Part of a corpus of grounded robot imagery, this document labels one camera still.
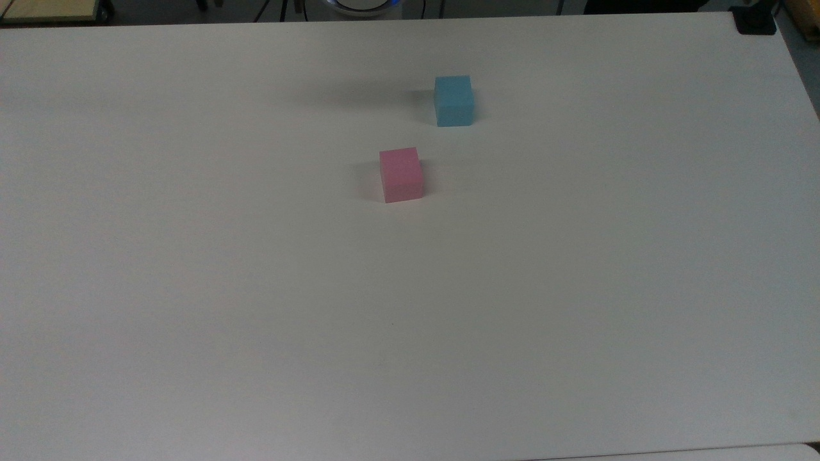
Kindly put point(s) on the blue foam cube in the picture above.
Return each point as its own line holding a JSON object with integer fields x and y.
{"x": 455, "y": 99}

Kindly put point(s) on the pink foam cube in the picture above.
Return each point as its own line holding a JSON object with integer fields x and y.
{"x": 401, "y": 174}

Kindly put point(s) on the black square stand base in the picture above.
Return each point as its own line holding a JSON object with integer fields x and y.
{"x": 754, "y": 20}

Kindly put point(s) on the light wooden board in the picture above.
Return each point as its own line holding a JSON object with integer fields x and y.
{"x": 48, "y": 9}

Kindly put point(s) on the wooden crate edge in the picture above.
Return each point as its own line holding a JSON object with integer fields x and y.
{"x": 806, "y": 16}

